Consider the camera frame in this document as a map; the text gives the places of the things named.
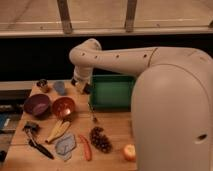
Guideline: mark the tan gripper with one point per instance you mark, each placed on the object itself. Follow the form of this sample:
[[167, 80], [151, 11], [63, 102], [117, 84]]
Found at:
[[80, 87]]

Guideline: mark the black eraser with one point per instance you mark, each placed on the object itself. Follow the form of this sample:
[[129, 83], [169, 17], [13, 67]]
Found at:
[[88, 87]]

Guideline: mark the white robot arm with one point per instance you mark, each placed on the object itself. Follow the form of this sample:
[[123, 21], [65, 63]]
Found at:
[[171, 104]]

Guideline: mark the blue-grey cup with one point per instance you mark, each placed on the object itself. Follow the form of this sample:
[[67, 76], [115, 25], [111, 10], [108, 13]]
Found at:
[[59, 87]]

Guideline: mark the red bowl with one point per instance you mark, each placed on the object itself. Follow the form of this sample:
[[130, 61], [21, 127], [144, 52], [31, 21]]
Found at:
[[63, 107]]

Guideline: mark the green plastic tray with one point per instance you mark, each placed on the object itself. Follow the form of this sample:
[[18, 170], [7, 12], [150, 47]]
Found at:
[[111, 92]]

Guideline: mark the yellow banana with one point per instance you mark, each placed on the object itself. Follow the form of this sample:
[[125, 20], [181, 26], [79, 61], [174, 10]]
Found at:
[[59, 129]]

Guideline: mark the purple bowl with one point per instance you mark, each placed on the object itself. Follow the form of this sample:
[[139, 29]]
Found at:
[[37, 104]]

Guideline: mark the purple grapes bunch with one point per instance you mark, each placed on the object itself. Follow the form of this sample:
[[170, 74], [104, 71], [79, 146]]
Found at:
[[99, 140]]

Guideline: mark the blue-grey cloth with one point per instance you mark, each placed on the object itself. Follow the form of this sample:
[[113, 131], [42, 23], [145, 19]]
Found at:
[[65, 145]]

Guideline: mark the dark metal tool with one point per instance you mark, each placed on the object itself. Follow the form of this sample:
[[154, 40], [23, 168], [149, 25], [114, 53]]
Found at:
[[31, 129]]

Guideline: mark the orange apple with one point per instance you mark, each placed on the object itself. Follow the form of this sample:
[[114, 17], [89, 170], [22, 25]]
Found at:
[[129, 152]]

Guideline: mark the black handled knife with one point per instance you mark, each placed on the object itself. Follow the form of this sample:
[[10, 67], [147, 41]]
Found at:
[[41, 148]]

